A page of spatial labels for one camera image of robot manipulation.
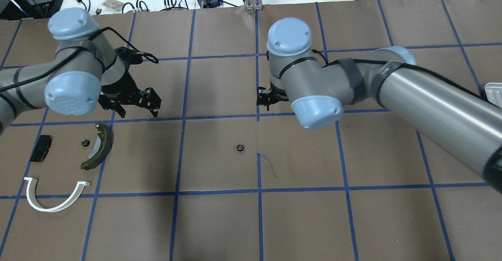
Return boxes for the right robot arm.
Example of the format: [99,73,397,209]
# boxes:
[256,17,502,192]

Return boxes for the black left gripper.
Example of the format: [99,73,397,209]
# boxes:
[98,46,162,118]

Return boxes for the white curved plastic bracket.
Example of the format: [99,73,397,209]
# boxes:
[24,177,91,213]

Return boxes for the green brake shoe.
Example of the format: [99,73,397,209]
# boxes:
[80,122,114,170]

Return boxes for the black brake pad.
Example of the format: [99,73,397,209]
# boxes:
[30,135,53,162]

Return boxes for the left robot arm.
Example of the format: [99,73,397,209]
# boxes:
[0,7,162,131]

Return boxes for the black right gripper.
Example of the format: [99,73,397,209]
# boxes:
[256,82,290,108]

